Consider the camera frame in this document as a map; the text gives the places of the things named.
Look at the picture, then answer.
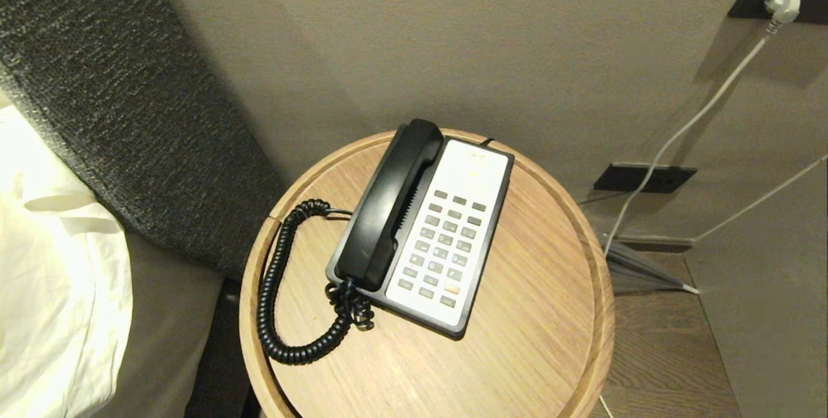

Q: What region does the black phone handset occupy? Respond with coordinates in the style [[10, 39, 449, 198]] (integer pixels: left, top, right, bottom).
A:
[[334, 118, 445, 292]]

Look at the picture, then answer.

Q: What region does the black and white phone base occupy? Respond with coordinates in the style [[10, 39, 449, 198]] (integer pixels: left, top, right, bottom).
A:
[[325, 135, 516, 340]]

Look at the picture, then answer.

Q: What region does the round wooden side table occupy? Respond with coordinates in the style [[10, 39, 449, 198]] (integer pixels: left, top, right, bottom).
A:
[[239, 128, 616, 418]]

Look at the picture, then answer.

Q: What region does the beige bed sheet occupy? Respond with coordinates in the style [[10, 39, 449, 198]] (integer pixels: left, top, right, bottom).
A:
[[91, 230, 225, 418]]

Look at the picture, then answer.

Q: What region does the dark grey fabric headboard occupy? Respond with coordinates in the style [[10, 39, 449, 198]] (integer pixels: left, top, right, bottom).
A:
[[0, 0, 290, 281]]

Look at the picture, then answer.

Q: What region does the white bed pillow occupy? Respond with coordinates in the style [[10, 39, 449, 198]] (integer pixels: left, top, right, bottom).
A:
[[0, 105, 134, 418]]

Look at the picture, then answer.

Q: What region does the white power plug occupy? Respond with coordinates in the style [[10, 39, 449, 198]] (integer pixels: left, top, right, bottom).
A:
[[765, 0, 802, 25]]

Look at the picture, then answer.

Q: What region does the black coiled phone cord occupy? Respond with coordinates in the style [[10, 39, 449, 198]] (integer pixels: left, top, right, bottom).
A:
[[257, 199, 375, 366]]

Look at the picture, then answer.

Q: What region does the black low wall socket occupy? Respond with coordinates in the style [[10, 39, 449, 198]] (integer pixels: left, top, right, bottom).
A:
[[593, 162, 698, 194]]

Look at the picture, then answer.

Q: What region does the white power cable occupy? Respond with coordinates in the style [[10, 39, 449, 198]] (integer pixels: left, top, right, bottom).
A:
[[603, 21, 776, 258]]

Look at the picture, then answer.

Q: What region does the thin white cable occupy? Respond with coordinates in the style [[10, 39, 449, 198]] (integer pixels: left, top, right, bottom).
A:
[[612, 154, 828, 245]]

